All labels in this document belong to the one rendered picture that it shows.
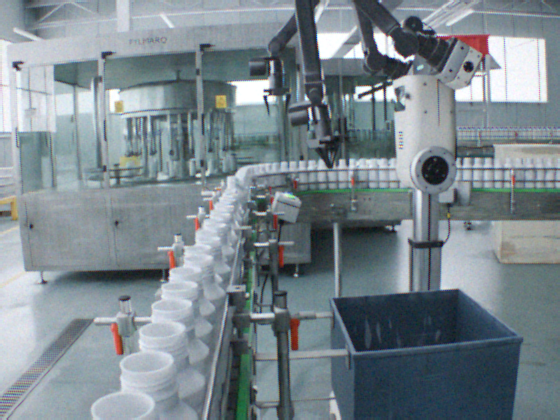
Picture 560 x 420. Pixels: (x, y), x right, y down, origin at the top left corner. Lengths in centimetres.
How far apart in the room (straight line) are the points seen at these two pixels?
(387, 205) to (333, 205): 31
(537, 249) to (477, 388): 449
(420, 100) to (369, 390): 104
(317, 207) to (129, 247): 240
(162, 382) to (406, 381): 63
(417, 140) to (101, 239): 371
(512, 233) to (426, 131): 372
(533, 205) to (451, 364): 213
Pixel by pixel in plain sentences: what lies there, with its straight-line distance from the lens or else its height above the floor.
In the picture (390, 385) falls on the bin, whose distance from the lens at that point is 91.
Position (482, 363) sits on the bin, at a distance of 95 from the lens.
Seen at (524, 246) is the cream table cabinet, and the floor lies 17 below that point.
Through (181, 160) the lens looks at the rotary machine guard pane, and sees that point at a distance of 467.
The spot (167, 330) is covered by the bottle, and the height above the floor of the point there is 116.
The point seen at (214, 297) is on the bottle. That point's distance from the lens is 62.
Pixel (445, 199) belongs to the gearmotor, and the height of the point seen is 96.
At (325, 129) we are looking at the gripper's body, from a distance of 160.
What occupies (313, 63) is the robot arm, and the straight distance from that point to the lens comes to 157.
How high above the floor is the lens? 131
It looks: 8 degrees down
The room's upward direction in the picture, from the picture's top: 2 degrees counter-clockwise
